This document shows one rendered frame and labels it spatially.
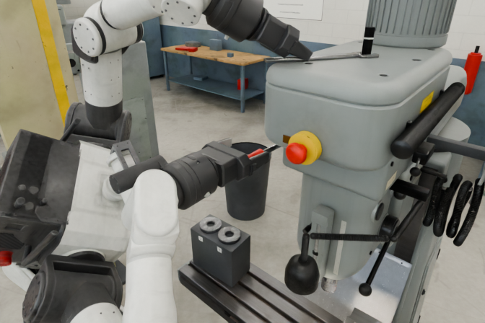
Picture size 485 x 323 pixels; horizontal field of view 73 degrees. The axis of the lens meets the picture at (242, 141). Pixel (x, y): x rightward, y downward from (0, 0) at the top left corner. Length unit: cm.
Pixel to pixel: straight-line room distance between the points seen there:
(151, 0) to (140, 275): 46
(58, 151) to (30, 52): 132
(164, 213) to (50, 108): 172
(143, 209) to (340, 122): 34
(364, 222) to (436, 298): 216
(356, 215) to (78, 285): 59
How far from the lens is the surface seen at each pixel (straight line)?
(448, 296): 300
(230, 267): 134
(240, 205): 309
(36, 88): 213
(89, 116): 92
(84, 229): 76
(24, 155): 80
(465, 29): 497
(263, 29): 61
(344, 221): 82
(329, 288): 109
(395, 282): 144
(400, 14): 90
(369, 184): 70
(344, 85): 55
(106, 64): 82
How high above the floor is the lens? 203
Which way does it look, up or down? 26 degrees down
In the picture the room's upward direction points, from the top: straight up
